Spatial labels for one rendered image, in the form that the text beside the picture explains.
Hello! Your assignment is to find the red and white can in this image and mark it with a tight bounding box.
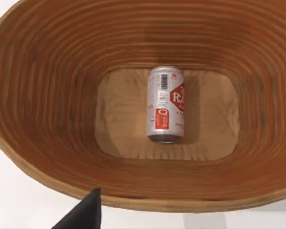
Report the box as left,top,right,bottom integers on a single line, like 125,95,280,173
146,65,186,145

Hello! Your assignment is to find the brown woven basket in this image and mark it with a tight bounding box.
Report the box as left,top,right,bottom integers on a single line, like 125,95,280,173
0,0,286,212

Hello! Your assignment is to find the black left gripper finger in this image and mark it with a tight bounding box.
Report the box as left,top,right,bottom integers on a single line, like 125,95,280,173
52,187,102,229

